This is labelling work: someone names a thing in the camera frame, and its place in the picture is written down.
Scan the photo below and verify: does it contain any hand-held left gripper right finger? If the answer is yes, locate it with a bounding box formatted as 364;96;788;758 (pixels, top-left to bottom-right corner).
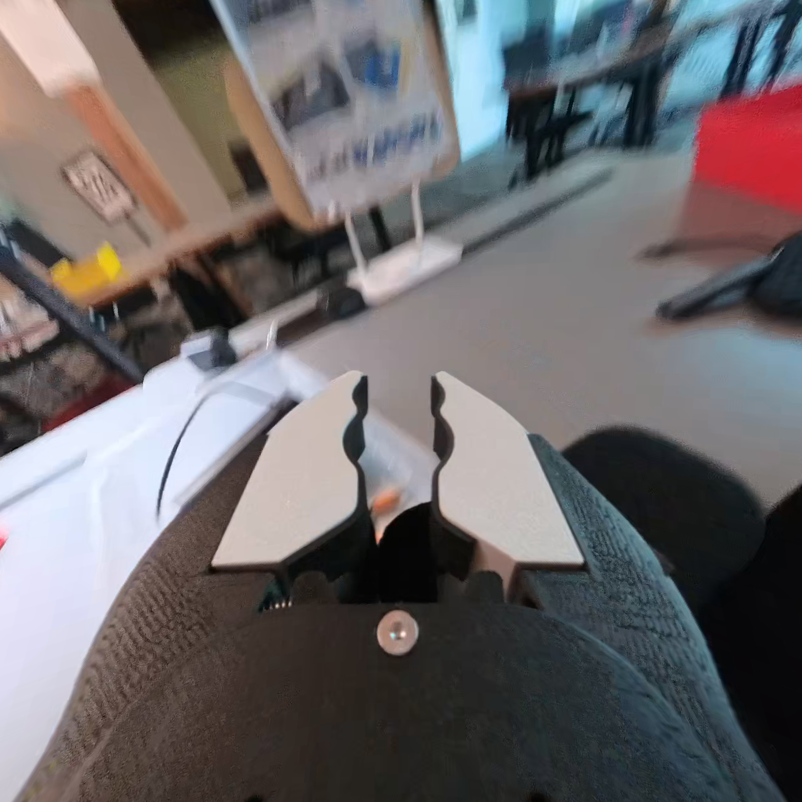
430;371;586;588

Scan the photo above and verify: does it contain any black mesh cushion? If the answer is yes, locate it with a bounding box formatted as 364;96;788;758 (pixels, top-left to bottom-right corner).
563;426;768;602

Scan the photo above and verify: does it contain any office desk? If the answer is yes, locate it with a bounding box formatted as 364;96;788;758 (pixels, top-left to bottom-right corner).
504;31;690;183

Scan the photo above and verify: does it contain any wooden support post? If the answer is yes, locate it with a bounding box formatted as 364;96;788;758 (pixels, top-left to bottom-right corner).
59;81;189;233

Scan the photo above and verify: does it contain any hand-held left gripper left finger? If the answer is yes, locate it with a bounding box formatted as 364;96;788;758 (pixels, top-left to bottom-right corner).
211;370;371;574

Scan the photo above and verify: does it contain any clear plastic organizer box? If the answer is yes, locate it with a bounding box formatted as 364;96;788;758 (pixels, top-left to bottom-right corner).
0;350;441;802

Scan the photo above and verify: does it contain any printed instruction sheet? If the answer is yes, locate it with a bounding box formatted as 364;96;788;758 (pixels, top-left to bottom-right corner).
210;0;463;217

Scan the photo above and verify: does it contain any yellow plastic bin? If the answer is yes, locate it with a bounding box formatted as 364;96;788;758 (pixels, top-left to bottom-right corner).
49;242;124;297

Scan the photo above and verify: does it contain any black usb hub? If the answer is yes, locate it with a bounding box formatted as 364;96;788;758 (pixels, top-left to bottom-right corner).
655;251;784;322

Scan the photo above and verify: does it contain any red plastic bin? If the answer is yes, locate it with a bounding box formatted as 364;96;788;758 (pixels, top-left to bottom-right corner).
682;84;802;217

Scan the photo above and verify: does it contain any square marker sign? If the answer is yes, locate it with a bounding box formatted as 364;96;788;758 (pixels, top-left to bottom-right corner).
61;148;137;224

